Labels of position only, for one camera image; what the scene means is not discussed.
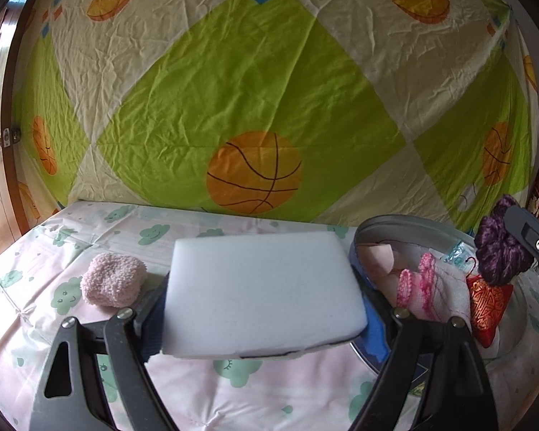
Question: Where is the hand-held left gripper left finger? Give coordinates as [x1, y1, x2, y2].
[29, 274, 180, 431]

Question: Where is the round metal tin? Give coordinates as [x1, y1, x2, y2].
[348, 214, 528, 396]

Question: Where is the white foam sponge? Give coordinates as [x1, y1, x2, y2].
[161, 232, 369, 361]

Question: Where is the purple velvet scrunchie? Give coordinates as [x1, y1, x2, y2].
[474, 194, 537, 287]

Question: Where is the basketball print hanging sheet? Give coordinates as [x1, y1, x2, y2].
[9, 0, 539, 234]

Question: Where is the clear blue plastic packet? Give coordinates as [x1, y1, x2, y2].
[442, 240, 477, 263]

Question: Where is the pink fuzzy sock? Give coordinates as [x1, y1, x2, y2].
[80, 252, 148, 308]

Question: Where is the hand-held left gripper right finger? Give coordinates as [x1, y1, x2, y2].
[348, 265, 497, 431]

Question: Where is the red embroidered pouch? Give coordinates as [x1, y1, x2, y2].
[465, 258, 513, 348]

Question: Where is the cloud print bed sheet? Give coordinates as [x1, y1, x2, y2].
[0, 200, 539, 431]

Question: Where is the pale beige makeup sponge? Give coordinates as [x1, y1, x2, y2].
[357, 242, 398, 279]

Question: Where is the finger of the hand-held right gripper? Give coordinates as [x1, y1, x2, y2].
[503, 205, 539, 279]

